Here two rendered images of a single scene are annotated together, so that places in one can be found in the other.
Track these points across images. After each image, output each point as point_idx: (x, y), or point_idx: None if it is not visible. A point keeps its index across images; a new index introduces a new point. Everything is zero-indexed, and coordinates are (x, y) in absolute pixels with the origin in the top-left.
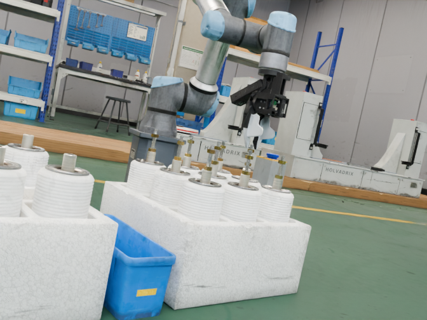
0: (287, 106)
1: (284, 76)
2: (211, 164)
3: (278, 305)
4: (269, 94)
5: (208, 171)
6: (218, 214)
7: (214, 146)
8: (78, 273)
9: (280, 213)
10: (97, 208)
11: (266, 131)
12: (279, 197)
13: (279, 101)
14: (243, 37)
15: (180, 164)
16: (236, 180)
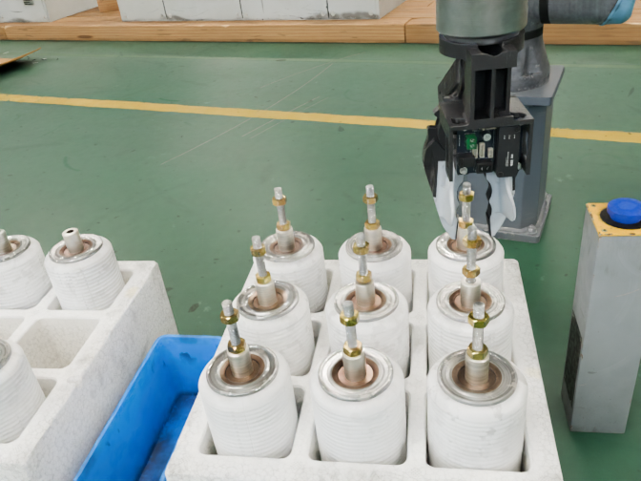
0: (529, 141)
1: (480, 63)
2: None
3: None
4: (446, 123)
5: (231, 355)
6: (258, 442)
7: (229, 309)
8: None
9: (460, 447)
10: (399, 225)
11: (504, 198)
12: (448, 414)
13: (497, 131)
14: None
15: (264, 290)
16: (433, 308)
